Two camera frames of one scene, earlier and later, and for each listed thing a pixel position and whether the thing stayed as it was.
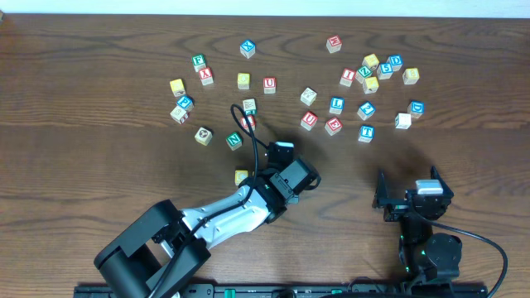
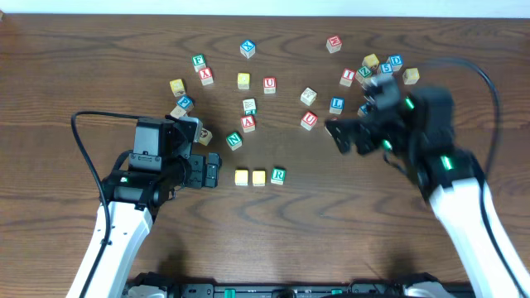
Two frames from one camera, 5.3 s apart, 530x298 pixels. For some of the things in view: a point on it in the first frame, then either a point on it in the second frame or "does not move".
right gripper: (397, 211) to (365, 137)
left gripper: (280, 153) to (197, 170)
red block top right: (334, 44) does not move
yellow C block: (240, 175) does not move
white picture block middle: (308, 96) does not move
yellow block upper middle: (243, 80) does not move
